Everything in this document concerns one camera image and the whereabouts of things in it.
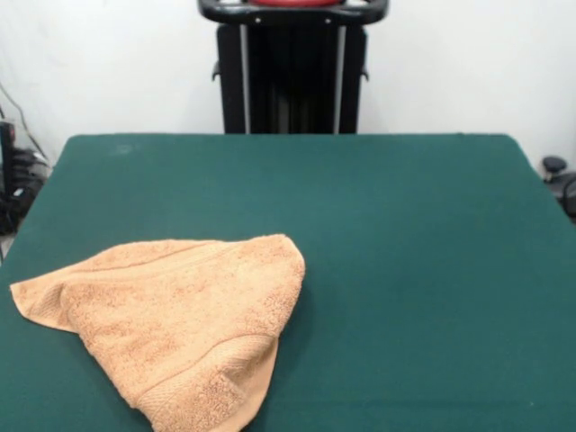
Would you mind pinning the peach terry towel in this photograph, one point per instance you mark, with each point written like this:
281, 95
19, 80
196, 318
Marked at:
180, 324

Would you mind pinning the red robot base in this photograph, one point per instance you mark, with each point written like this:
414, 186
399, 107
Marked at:
292, 2

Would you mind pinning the dark green table cloth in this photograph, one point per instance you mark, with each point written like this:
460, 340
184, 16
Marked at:
427, 270

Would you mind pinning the black office chair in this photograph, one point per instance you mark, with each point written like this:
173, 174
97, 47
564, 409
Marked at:
554, 164

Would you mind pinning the black bag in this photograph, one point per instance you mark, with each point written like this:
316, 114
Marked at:
13, 211

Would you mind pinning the black box with red mark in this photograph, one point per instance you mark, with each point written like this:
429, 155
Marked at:
6, 153

